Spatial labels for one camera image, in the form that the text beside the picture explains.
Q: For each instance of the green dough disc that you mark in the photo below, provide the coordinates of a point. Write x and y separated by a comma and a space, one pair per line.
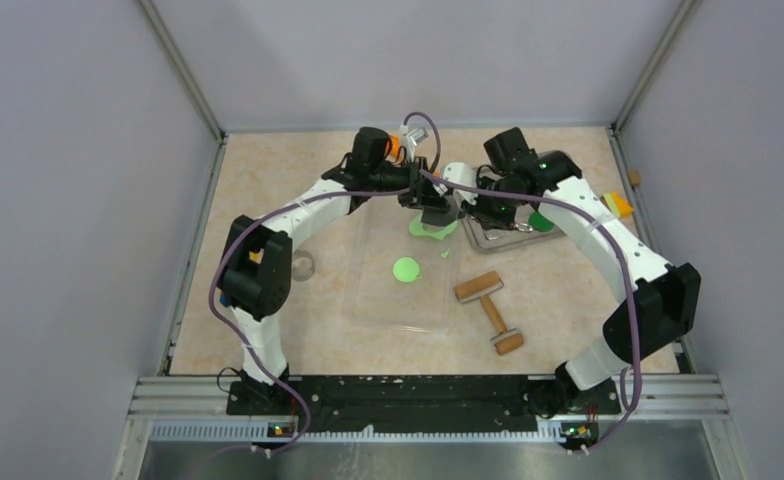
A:
540, 223

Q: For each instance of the clear plastic tray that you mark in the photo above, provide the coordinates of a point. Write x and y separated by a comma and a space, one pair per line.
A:
374, 298

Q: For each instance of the aluminium frame rail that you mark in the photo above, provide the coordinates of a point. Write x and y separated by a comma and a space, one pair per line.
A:
193, 408

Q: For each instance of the small wooden block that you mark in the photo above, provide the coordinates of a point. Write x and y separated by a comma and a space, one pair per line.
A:
634, 178

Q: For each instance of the green dough lump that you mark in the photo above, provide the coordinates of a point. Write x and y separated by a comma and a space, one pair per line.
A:
418, 228

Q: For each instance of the orange yellow foam block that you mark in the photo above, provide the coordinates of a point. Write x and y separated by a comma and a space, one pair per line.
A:
618, 206

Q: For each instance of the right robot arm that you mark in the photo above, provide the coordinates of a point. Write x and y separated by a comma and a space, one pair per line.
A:
657, 299

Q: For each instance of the orange plastic rolling pin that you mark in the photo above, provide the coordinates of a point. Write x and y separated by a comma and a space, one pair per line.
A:
393, 148

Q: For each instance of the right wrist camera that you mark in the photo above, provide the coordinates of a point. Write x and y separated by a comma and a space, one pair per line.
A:
459, 173

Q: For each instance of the wooden double-ended roller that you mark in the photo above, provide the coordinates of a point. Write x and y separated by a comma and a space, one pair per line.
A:
480, 289

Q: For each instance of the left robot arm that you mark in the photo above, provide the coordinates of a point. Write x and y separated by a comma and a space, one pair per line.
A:
253, 279

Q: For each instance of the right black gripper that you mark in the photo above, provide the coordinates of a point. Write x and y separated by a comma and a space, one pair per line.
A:
479, 212

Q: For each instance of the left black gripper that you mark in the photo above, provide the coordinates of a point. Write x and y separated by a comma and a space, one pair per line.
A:
422, 192

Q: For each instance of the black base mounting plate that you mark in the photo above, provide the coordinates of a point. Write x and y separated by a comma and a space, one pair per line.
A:
420, 404

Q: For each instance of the metal scraper wooden handle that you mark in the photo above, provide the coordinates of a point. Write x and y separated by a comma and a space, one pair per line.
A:
444, 218

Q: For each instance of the round cut green wrapper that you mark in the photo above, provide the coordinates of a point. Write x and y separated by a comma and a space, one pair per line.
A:
406, 269

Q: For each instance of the stainless steel tray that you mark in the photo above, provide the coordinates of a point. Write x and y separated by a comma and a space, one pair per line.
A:
511, 238

